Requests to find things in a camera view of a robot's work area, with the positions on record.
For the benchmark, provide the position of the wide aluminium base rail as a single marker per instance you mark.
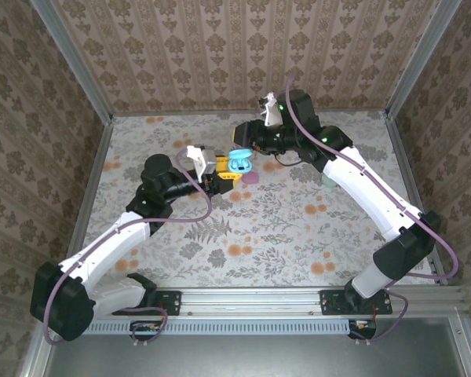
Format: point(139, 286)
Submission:
point(251, 300)

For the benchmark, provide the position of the floral patterned table cover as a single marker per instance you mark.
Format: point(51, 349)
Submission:
point(298, 255)

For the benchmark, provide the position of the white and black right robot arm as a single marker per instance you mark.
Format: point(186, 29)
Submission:
point(361, 184)

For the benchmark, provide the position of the aluminium frame post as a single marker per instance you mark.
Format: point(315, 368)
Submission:
point(421, 59)
point(76, 64)

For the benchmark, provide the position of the mint green earbud charging case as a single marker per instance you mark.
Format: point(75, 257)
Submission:
point(327, 183)

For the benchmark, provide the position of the pink earbud charging case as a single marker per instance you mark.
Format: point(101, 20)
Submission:
point(252, 180)

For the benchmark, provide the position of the thin aluminium wall rail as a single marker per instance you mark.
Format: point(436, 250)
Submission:
point(204, 114)

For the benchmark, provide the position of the grey steel panel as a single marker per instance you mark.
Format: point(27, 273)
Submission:
point(259, 357)

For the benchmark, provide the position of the blue earbud charging case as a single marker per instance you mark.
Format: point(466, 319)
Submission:
point(241, 155)

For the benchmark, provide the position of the aluminium frame rail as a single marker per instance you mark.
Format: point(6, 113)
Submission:
point(407, 176)
point(92, 184)

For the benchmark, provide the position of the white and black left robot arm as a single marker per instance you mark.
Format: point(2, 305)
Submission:
point(114, 235)

